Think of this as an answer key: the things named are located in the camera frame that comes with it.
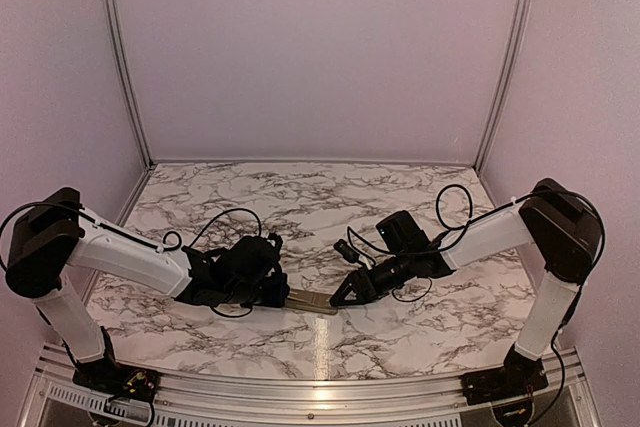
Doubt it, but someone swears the left aluminium frame post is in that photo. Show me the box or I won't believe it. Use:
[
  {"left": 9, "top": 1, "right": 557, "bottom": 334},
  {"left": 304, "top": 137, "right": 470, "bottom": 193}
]
[{"left": 103, "top": 0, "right": 154, "bottom": 170}]

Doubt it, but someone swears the right aluminium frame post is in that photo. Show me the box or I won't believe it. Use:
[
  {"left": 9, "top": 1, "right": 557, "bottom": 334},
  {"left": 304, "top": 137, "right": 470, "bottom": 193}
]
[{"left": 473, "top": 0, "right": 532, "bottom": 177}]

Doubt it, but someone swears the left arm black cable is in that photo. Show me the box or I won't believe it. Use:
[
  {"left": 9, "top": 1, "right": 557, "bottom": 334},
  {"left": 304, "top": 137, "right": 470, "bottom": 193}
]
[{"left": 0, "top": 201, "right": 264, "bottom": 318}]

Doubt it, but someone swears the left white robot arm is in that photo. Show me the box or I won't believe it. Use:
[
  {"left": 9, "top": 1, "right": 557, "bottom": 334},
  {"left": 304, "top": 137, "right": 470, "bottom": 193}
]
[{"left": 1, "top": 187, "right": 290, "bottom": 392}]

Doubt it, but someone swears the grey remote control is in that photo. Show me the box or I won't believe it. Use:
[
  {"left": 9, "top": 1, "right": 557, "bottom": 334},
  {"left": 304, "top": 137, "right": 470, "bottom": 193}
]
[{"left": 284, "top": 288, "right": 338, "bottom": 315}]

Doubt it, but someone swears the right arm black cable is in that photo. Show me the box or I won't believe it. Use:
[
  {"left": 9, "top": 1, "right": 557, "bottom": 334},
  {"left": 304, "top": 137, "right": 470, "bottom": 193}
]
[{"left": 344, "top": 182, "right": 607, "bottom": 303}]

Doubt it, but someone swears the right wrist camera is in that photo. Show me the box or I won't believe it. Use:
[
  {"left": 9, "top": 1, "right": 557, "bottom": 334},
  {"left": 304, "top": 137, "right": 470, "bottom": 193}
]
[{"left": 333, "top": 239, "right": 375, "bottom": 270}]

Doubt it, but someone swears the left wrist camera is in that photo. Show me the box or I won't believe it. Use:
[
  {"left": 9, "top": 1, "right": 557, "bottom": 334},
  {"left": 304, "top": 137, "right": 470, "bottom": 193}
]
[{"left": 261, "top": 232, "right": 283, "bottom": 276}]

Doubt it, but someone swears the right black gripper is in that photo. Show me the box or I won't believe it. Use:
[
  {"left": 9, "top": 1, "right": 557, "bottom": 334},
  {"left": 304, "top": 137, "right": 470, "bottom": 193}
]
[{"left": 329, "top": 249, "right": 415, "bottom": 306}]

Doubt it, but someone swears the aluminium frame post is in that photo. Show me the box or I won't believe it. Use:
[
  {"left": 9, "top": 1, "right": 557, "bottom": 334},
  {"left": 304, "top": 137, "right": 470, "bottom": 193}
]
[
  {"left": 103, "top": 0, "right": 154, "bottom": 170},
  {"left": 473, "top": 0, "right": 532, "bottom": 177}
]

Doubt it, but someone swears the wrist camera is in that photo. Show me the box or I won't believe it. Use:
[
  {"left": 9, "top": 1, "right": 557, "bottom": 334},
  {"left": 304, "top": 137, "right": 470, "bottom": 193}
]
[
  {"left": 261, "top": 232, "right": 283, "bottom": 276},
  {"left": 333, "top": 239, "right": 375, "bottom": 270}
]

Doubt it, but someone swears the front aluminium rail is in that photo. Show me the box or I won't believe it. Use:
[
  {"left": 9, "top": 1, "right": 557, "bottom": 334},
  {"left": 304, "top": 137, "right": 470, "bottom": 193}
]
[{"left": 24, "top": 346, "right": 601, "bottom": 427}]

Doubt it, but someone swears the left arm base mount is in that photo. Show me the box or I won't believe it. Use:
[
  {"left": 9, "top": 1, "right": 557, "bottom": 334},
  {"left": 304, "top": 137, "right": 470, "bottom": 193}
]
[{"left": 72, "top": 364, "right": 160, "bottom": 402}]

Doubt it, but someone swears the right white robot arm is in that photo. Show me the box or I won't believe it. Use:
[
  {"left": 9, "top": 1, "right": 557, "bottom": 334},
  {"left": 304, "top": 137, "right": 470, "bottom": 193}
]
[{"left": 329, "top": 178, "right": 606, "bottom": 395}]

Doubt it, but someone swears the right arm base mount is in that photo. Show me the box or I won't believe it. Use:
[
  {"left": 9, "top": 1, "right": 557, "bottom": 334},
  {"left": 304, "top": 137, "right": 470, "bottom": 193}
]
[{"left": 460, "top": 366, "right": 549, "bottom": 405}]

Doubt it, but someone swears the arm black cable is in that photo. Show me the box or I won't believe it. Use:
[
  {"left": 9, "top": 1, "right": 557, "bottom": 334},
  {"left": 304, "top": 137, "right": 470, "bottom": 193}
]
[
  {"left": 344, "top": 182, "right": 607, "bottom": 303},
  {"left": 0, "top": 201, "right": 264, "bottom": 318}
]

